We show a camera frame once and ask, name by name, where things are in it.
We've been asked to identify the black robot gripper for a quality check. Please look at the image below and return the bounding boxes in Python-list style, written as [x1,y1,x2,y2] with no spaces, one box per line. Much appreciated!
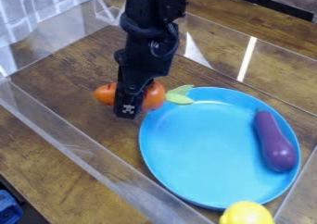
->
[114,14,180,119]

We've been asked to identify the orange toy carrot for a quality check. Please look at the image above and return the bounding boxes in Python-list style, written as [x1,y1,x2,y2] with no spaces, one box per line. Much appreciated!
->
[94,81,195,110]

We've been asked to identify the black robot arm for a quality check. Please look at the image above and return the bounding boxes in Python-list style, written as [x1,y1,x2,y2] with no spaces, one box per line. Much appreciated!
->
[114,0,189,119]

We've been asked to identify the blue round plate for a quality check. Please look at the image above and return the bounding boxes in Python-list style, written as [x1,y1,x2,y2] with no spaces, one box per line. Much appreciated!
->
[140,87,300,210]

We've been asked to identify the purple toy eggplant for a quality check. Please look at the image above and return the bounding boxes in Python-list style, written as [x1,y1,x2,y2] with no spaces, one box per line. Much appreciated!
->
[255,108,299,172]

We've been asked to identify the yellow toy fruit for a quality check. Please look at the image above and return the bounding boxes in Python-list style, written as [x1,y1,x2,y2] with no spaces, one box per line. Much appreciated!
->
[220,201,276,224]

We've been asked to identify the blue plastic object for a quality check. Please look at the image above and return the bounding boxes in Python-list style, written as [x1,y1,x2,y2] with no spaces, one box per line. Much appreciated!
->
[0,190,25,224]

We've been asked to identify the clear acrylic enclosure wall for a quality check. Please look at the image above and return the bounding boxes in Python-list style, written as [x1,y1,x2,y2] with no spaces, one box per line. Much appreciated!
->
[0,0,317,224]

